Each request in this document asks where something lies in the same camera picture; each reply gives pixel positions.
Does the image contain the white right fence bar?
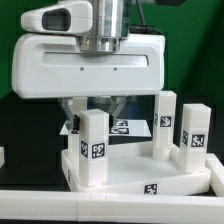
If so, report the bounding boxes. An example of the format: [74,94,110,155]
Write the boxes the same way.
[206,154,224,197]

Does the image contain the white desk tabletop tray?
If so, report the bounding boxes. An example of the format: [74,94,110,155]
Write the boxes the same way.
[61,141,211,196]

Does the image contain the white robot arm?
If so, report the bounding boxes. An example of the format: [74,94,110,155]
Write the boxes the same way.
[12,0,165,127]

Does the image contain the white marker sheet with tags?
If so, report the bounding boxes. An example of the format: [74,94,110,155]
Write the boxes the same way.
[59,117,152,137]

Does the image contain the white front fence bar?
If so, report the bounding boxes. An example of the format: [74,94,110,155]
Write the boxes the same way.
[0,190,224,224]

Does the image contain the white fence bar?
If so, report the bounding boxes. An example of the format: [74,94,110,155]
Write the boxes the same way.
[206,154,224,197]
[0,190,224,224]

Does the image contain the white left fence piece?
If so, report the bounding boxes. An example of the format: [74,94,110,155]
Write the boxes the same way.
[0,147,5,168]

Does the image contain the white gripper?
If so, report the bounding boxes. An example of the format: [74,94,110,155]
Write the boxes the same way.
[12,0,165,134]

